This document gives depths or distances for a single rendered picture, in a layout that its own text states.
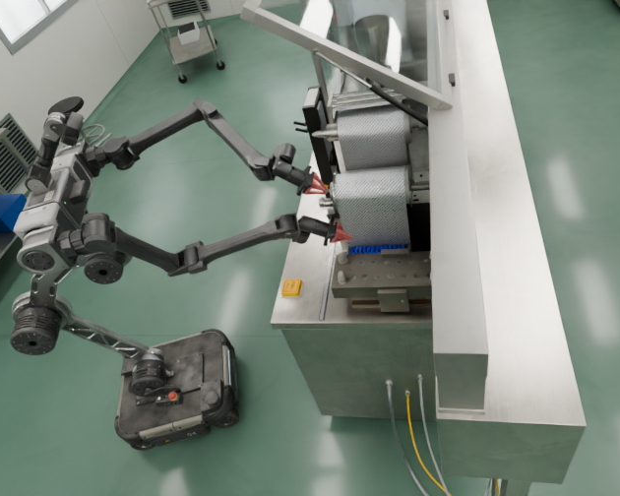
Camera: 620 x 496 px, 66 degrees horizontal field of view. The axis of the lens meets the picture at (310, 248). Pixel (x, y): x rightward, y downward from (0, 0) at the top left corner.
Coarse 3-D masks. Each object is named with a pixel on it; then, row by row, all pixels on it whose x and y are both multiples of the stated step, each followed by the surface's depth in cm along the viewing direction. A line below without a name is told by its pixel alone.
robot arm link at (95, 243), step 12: (96, 216) 148; (108, 216) 152; (96, 240) 145; (108, 240) 147; (120, 240) 153; (132, 240) 159; (108, 252) 152; (132, 252) 161; (144, 252) 163; (156, 252) 168; (168, 252) 175; (180, 252) 180; (192, 252) 178; (156, 264) 172; (168, 264) 174; (180, 264) 181; (192, 264) 175
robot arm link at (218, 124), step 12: (204, 108) 182; (216, 108) 181; (216, 120) 181; (216, 132) 185; (228, 132) 177; (228, 144) 176; (240, 144) 172; (240, 156) 171; (252, 156) 166; (264, 156) 165; (252, 168) 169; (264, 168) 163; (264, 180) 168
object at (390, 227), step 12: (348, 216) 170; (360, 216) 169; (372, 216) 168; (384, 216) 167; (396, 216) 166; (348, 228) 175; (360, 228) 174; (372, 228) 173; (384, 228) 172; (396, 228) 171; (408, 228) 170; (360, 240) 178; (372, 240) 177; (384, 240) 176; (396, 240) 176; (408, 240) 174
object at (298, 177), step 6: (294, 168) 164; (306, 168) 168; (294, 174) 163; (300, 174) 164; (306, 174) 165; (288, 180) 165; (294, 180) 164; (300, 180) 164; (306, 180) 163; (300, 186) 165; (306, 186) 162; (300, 192) 165
